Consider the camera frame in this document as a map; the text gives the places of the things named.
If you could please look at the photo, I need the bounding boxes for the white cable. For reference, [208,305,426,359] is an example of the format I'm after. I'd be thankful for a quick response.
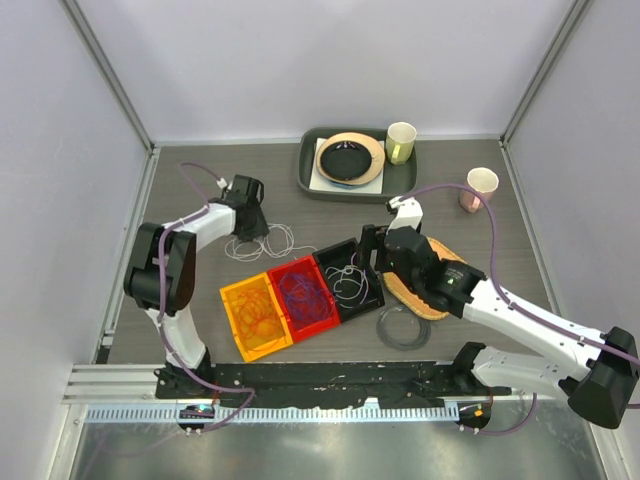
[223,222,374,309]

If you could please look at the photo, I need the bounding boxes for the purple cable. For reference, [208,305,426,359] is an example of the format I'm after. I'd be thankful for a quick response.
[277,269,335,326]

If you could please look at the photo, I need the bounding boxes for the orange cable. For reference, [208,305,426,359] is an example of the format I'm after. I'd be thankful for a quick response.
[230,284,284,349]

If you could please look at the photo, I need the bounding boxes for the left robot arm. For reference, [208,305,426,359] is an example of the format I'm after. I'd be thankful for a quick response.
[123,175,269,399]

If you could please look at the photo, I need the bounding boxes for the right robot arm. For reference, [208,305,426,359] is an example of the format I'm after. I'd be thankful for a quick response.
[356,225,639,429]

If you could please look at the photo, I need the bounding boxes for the woven orange basket tray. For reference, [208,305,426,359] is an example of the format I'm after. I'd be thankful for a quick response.
[382,237,465,321]

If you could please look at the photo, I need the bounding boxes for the black plastic bin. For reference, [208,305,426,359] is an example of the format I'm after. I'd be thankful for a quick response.
[312,238,385,323]

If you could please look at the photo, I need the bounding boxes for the blue plate under plate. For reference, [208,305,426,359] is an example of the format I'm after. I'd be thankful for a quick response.
[329,180,362,189]

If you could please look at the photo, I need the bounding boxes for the dark green tray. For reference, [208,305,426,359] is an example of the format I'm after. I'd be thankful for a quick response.
[297,127,418,203]

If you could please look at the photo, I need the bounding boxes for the white paper sheet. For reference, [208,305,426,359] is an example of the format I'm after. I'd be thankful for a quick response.
[309,132,385,194]

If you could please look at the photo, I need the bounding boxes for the red plastic bin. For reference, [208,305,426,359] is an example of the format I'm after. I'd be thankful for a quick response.
[267,255,340,343]

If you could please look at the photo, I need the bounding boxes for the tan rimmed black plate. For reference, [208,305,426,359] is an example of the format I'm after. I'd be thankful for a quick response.
[315,132,386,185]

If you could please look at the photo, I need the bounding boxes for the yellow plastic bin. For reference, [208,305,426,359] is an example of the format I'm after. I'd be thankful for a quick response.
[220,273,293,363]

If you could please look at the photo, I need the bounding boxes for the pink mug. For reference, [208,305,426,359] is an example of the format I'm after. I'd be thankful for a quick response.
[459,167,500,213]

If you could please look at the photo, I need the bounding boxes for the green mug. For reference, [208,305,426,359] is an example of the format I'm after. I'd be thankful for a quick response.
[385,122,417,165]

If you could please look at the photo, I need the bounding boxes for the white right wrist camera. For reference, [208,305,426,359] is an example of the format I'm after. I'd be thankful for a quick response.
[386,196,423,232]

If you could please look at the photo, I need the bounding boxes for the grey coiled cable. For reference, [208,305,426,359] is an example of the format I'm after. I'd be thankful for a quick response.
[375,305,433,352]

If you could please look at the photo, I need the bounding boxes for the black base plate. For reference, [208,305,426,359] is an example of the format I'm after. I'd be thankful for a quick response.
[154,361,511,409]

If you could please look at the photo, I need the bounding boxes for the aluminium front rail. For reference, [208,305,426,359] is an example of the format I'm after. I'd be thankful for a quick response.
[62,362,611,426]

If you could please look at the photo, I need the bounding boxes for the aluminium frame post left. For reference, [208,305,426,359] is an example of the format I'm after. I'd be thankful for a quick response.
[59,0,161,161]

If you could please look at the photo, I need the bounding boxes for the aluminium frame post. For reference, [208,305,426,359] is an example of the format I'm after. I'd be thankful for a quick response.
[59,0,161,161]
[499,0,596,149]

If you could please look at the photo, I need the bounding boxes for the aluminium frame post right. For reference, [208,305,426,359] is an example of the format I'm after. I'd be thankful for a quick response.
[499,0,596,149]

